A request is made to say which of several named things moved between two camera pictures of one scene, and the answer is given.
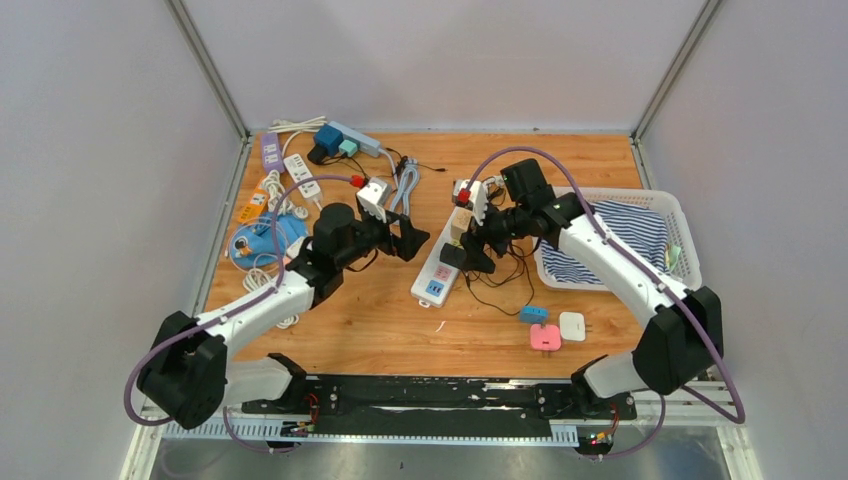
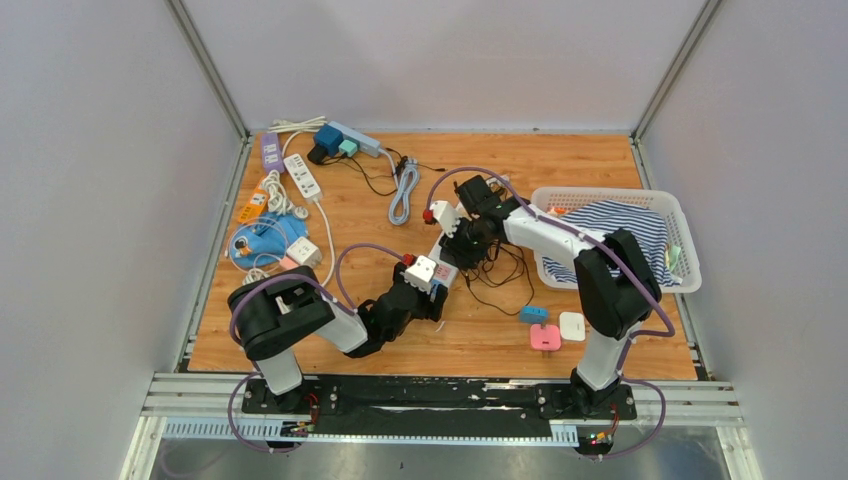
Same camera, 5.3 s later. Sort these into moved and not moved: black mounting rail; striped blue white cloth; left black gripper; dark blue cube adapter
Moved: left black gripper
Not moved: dark blue cube adapter; black mounting rail; striped blue white cloth
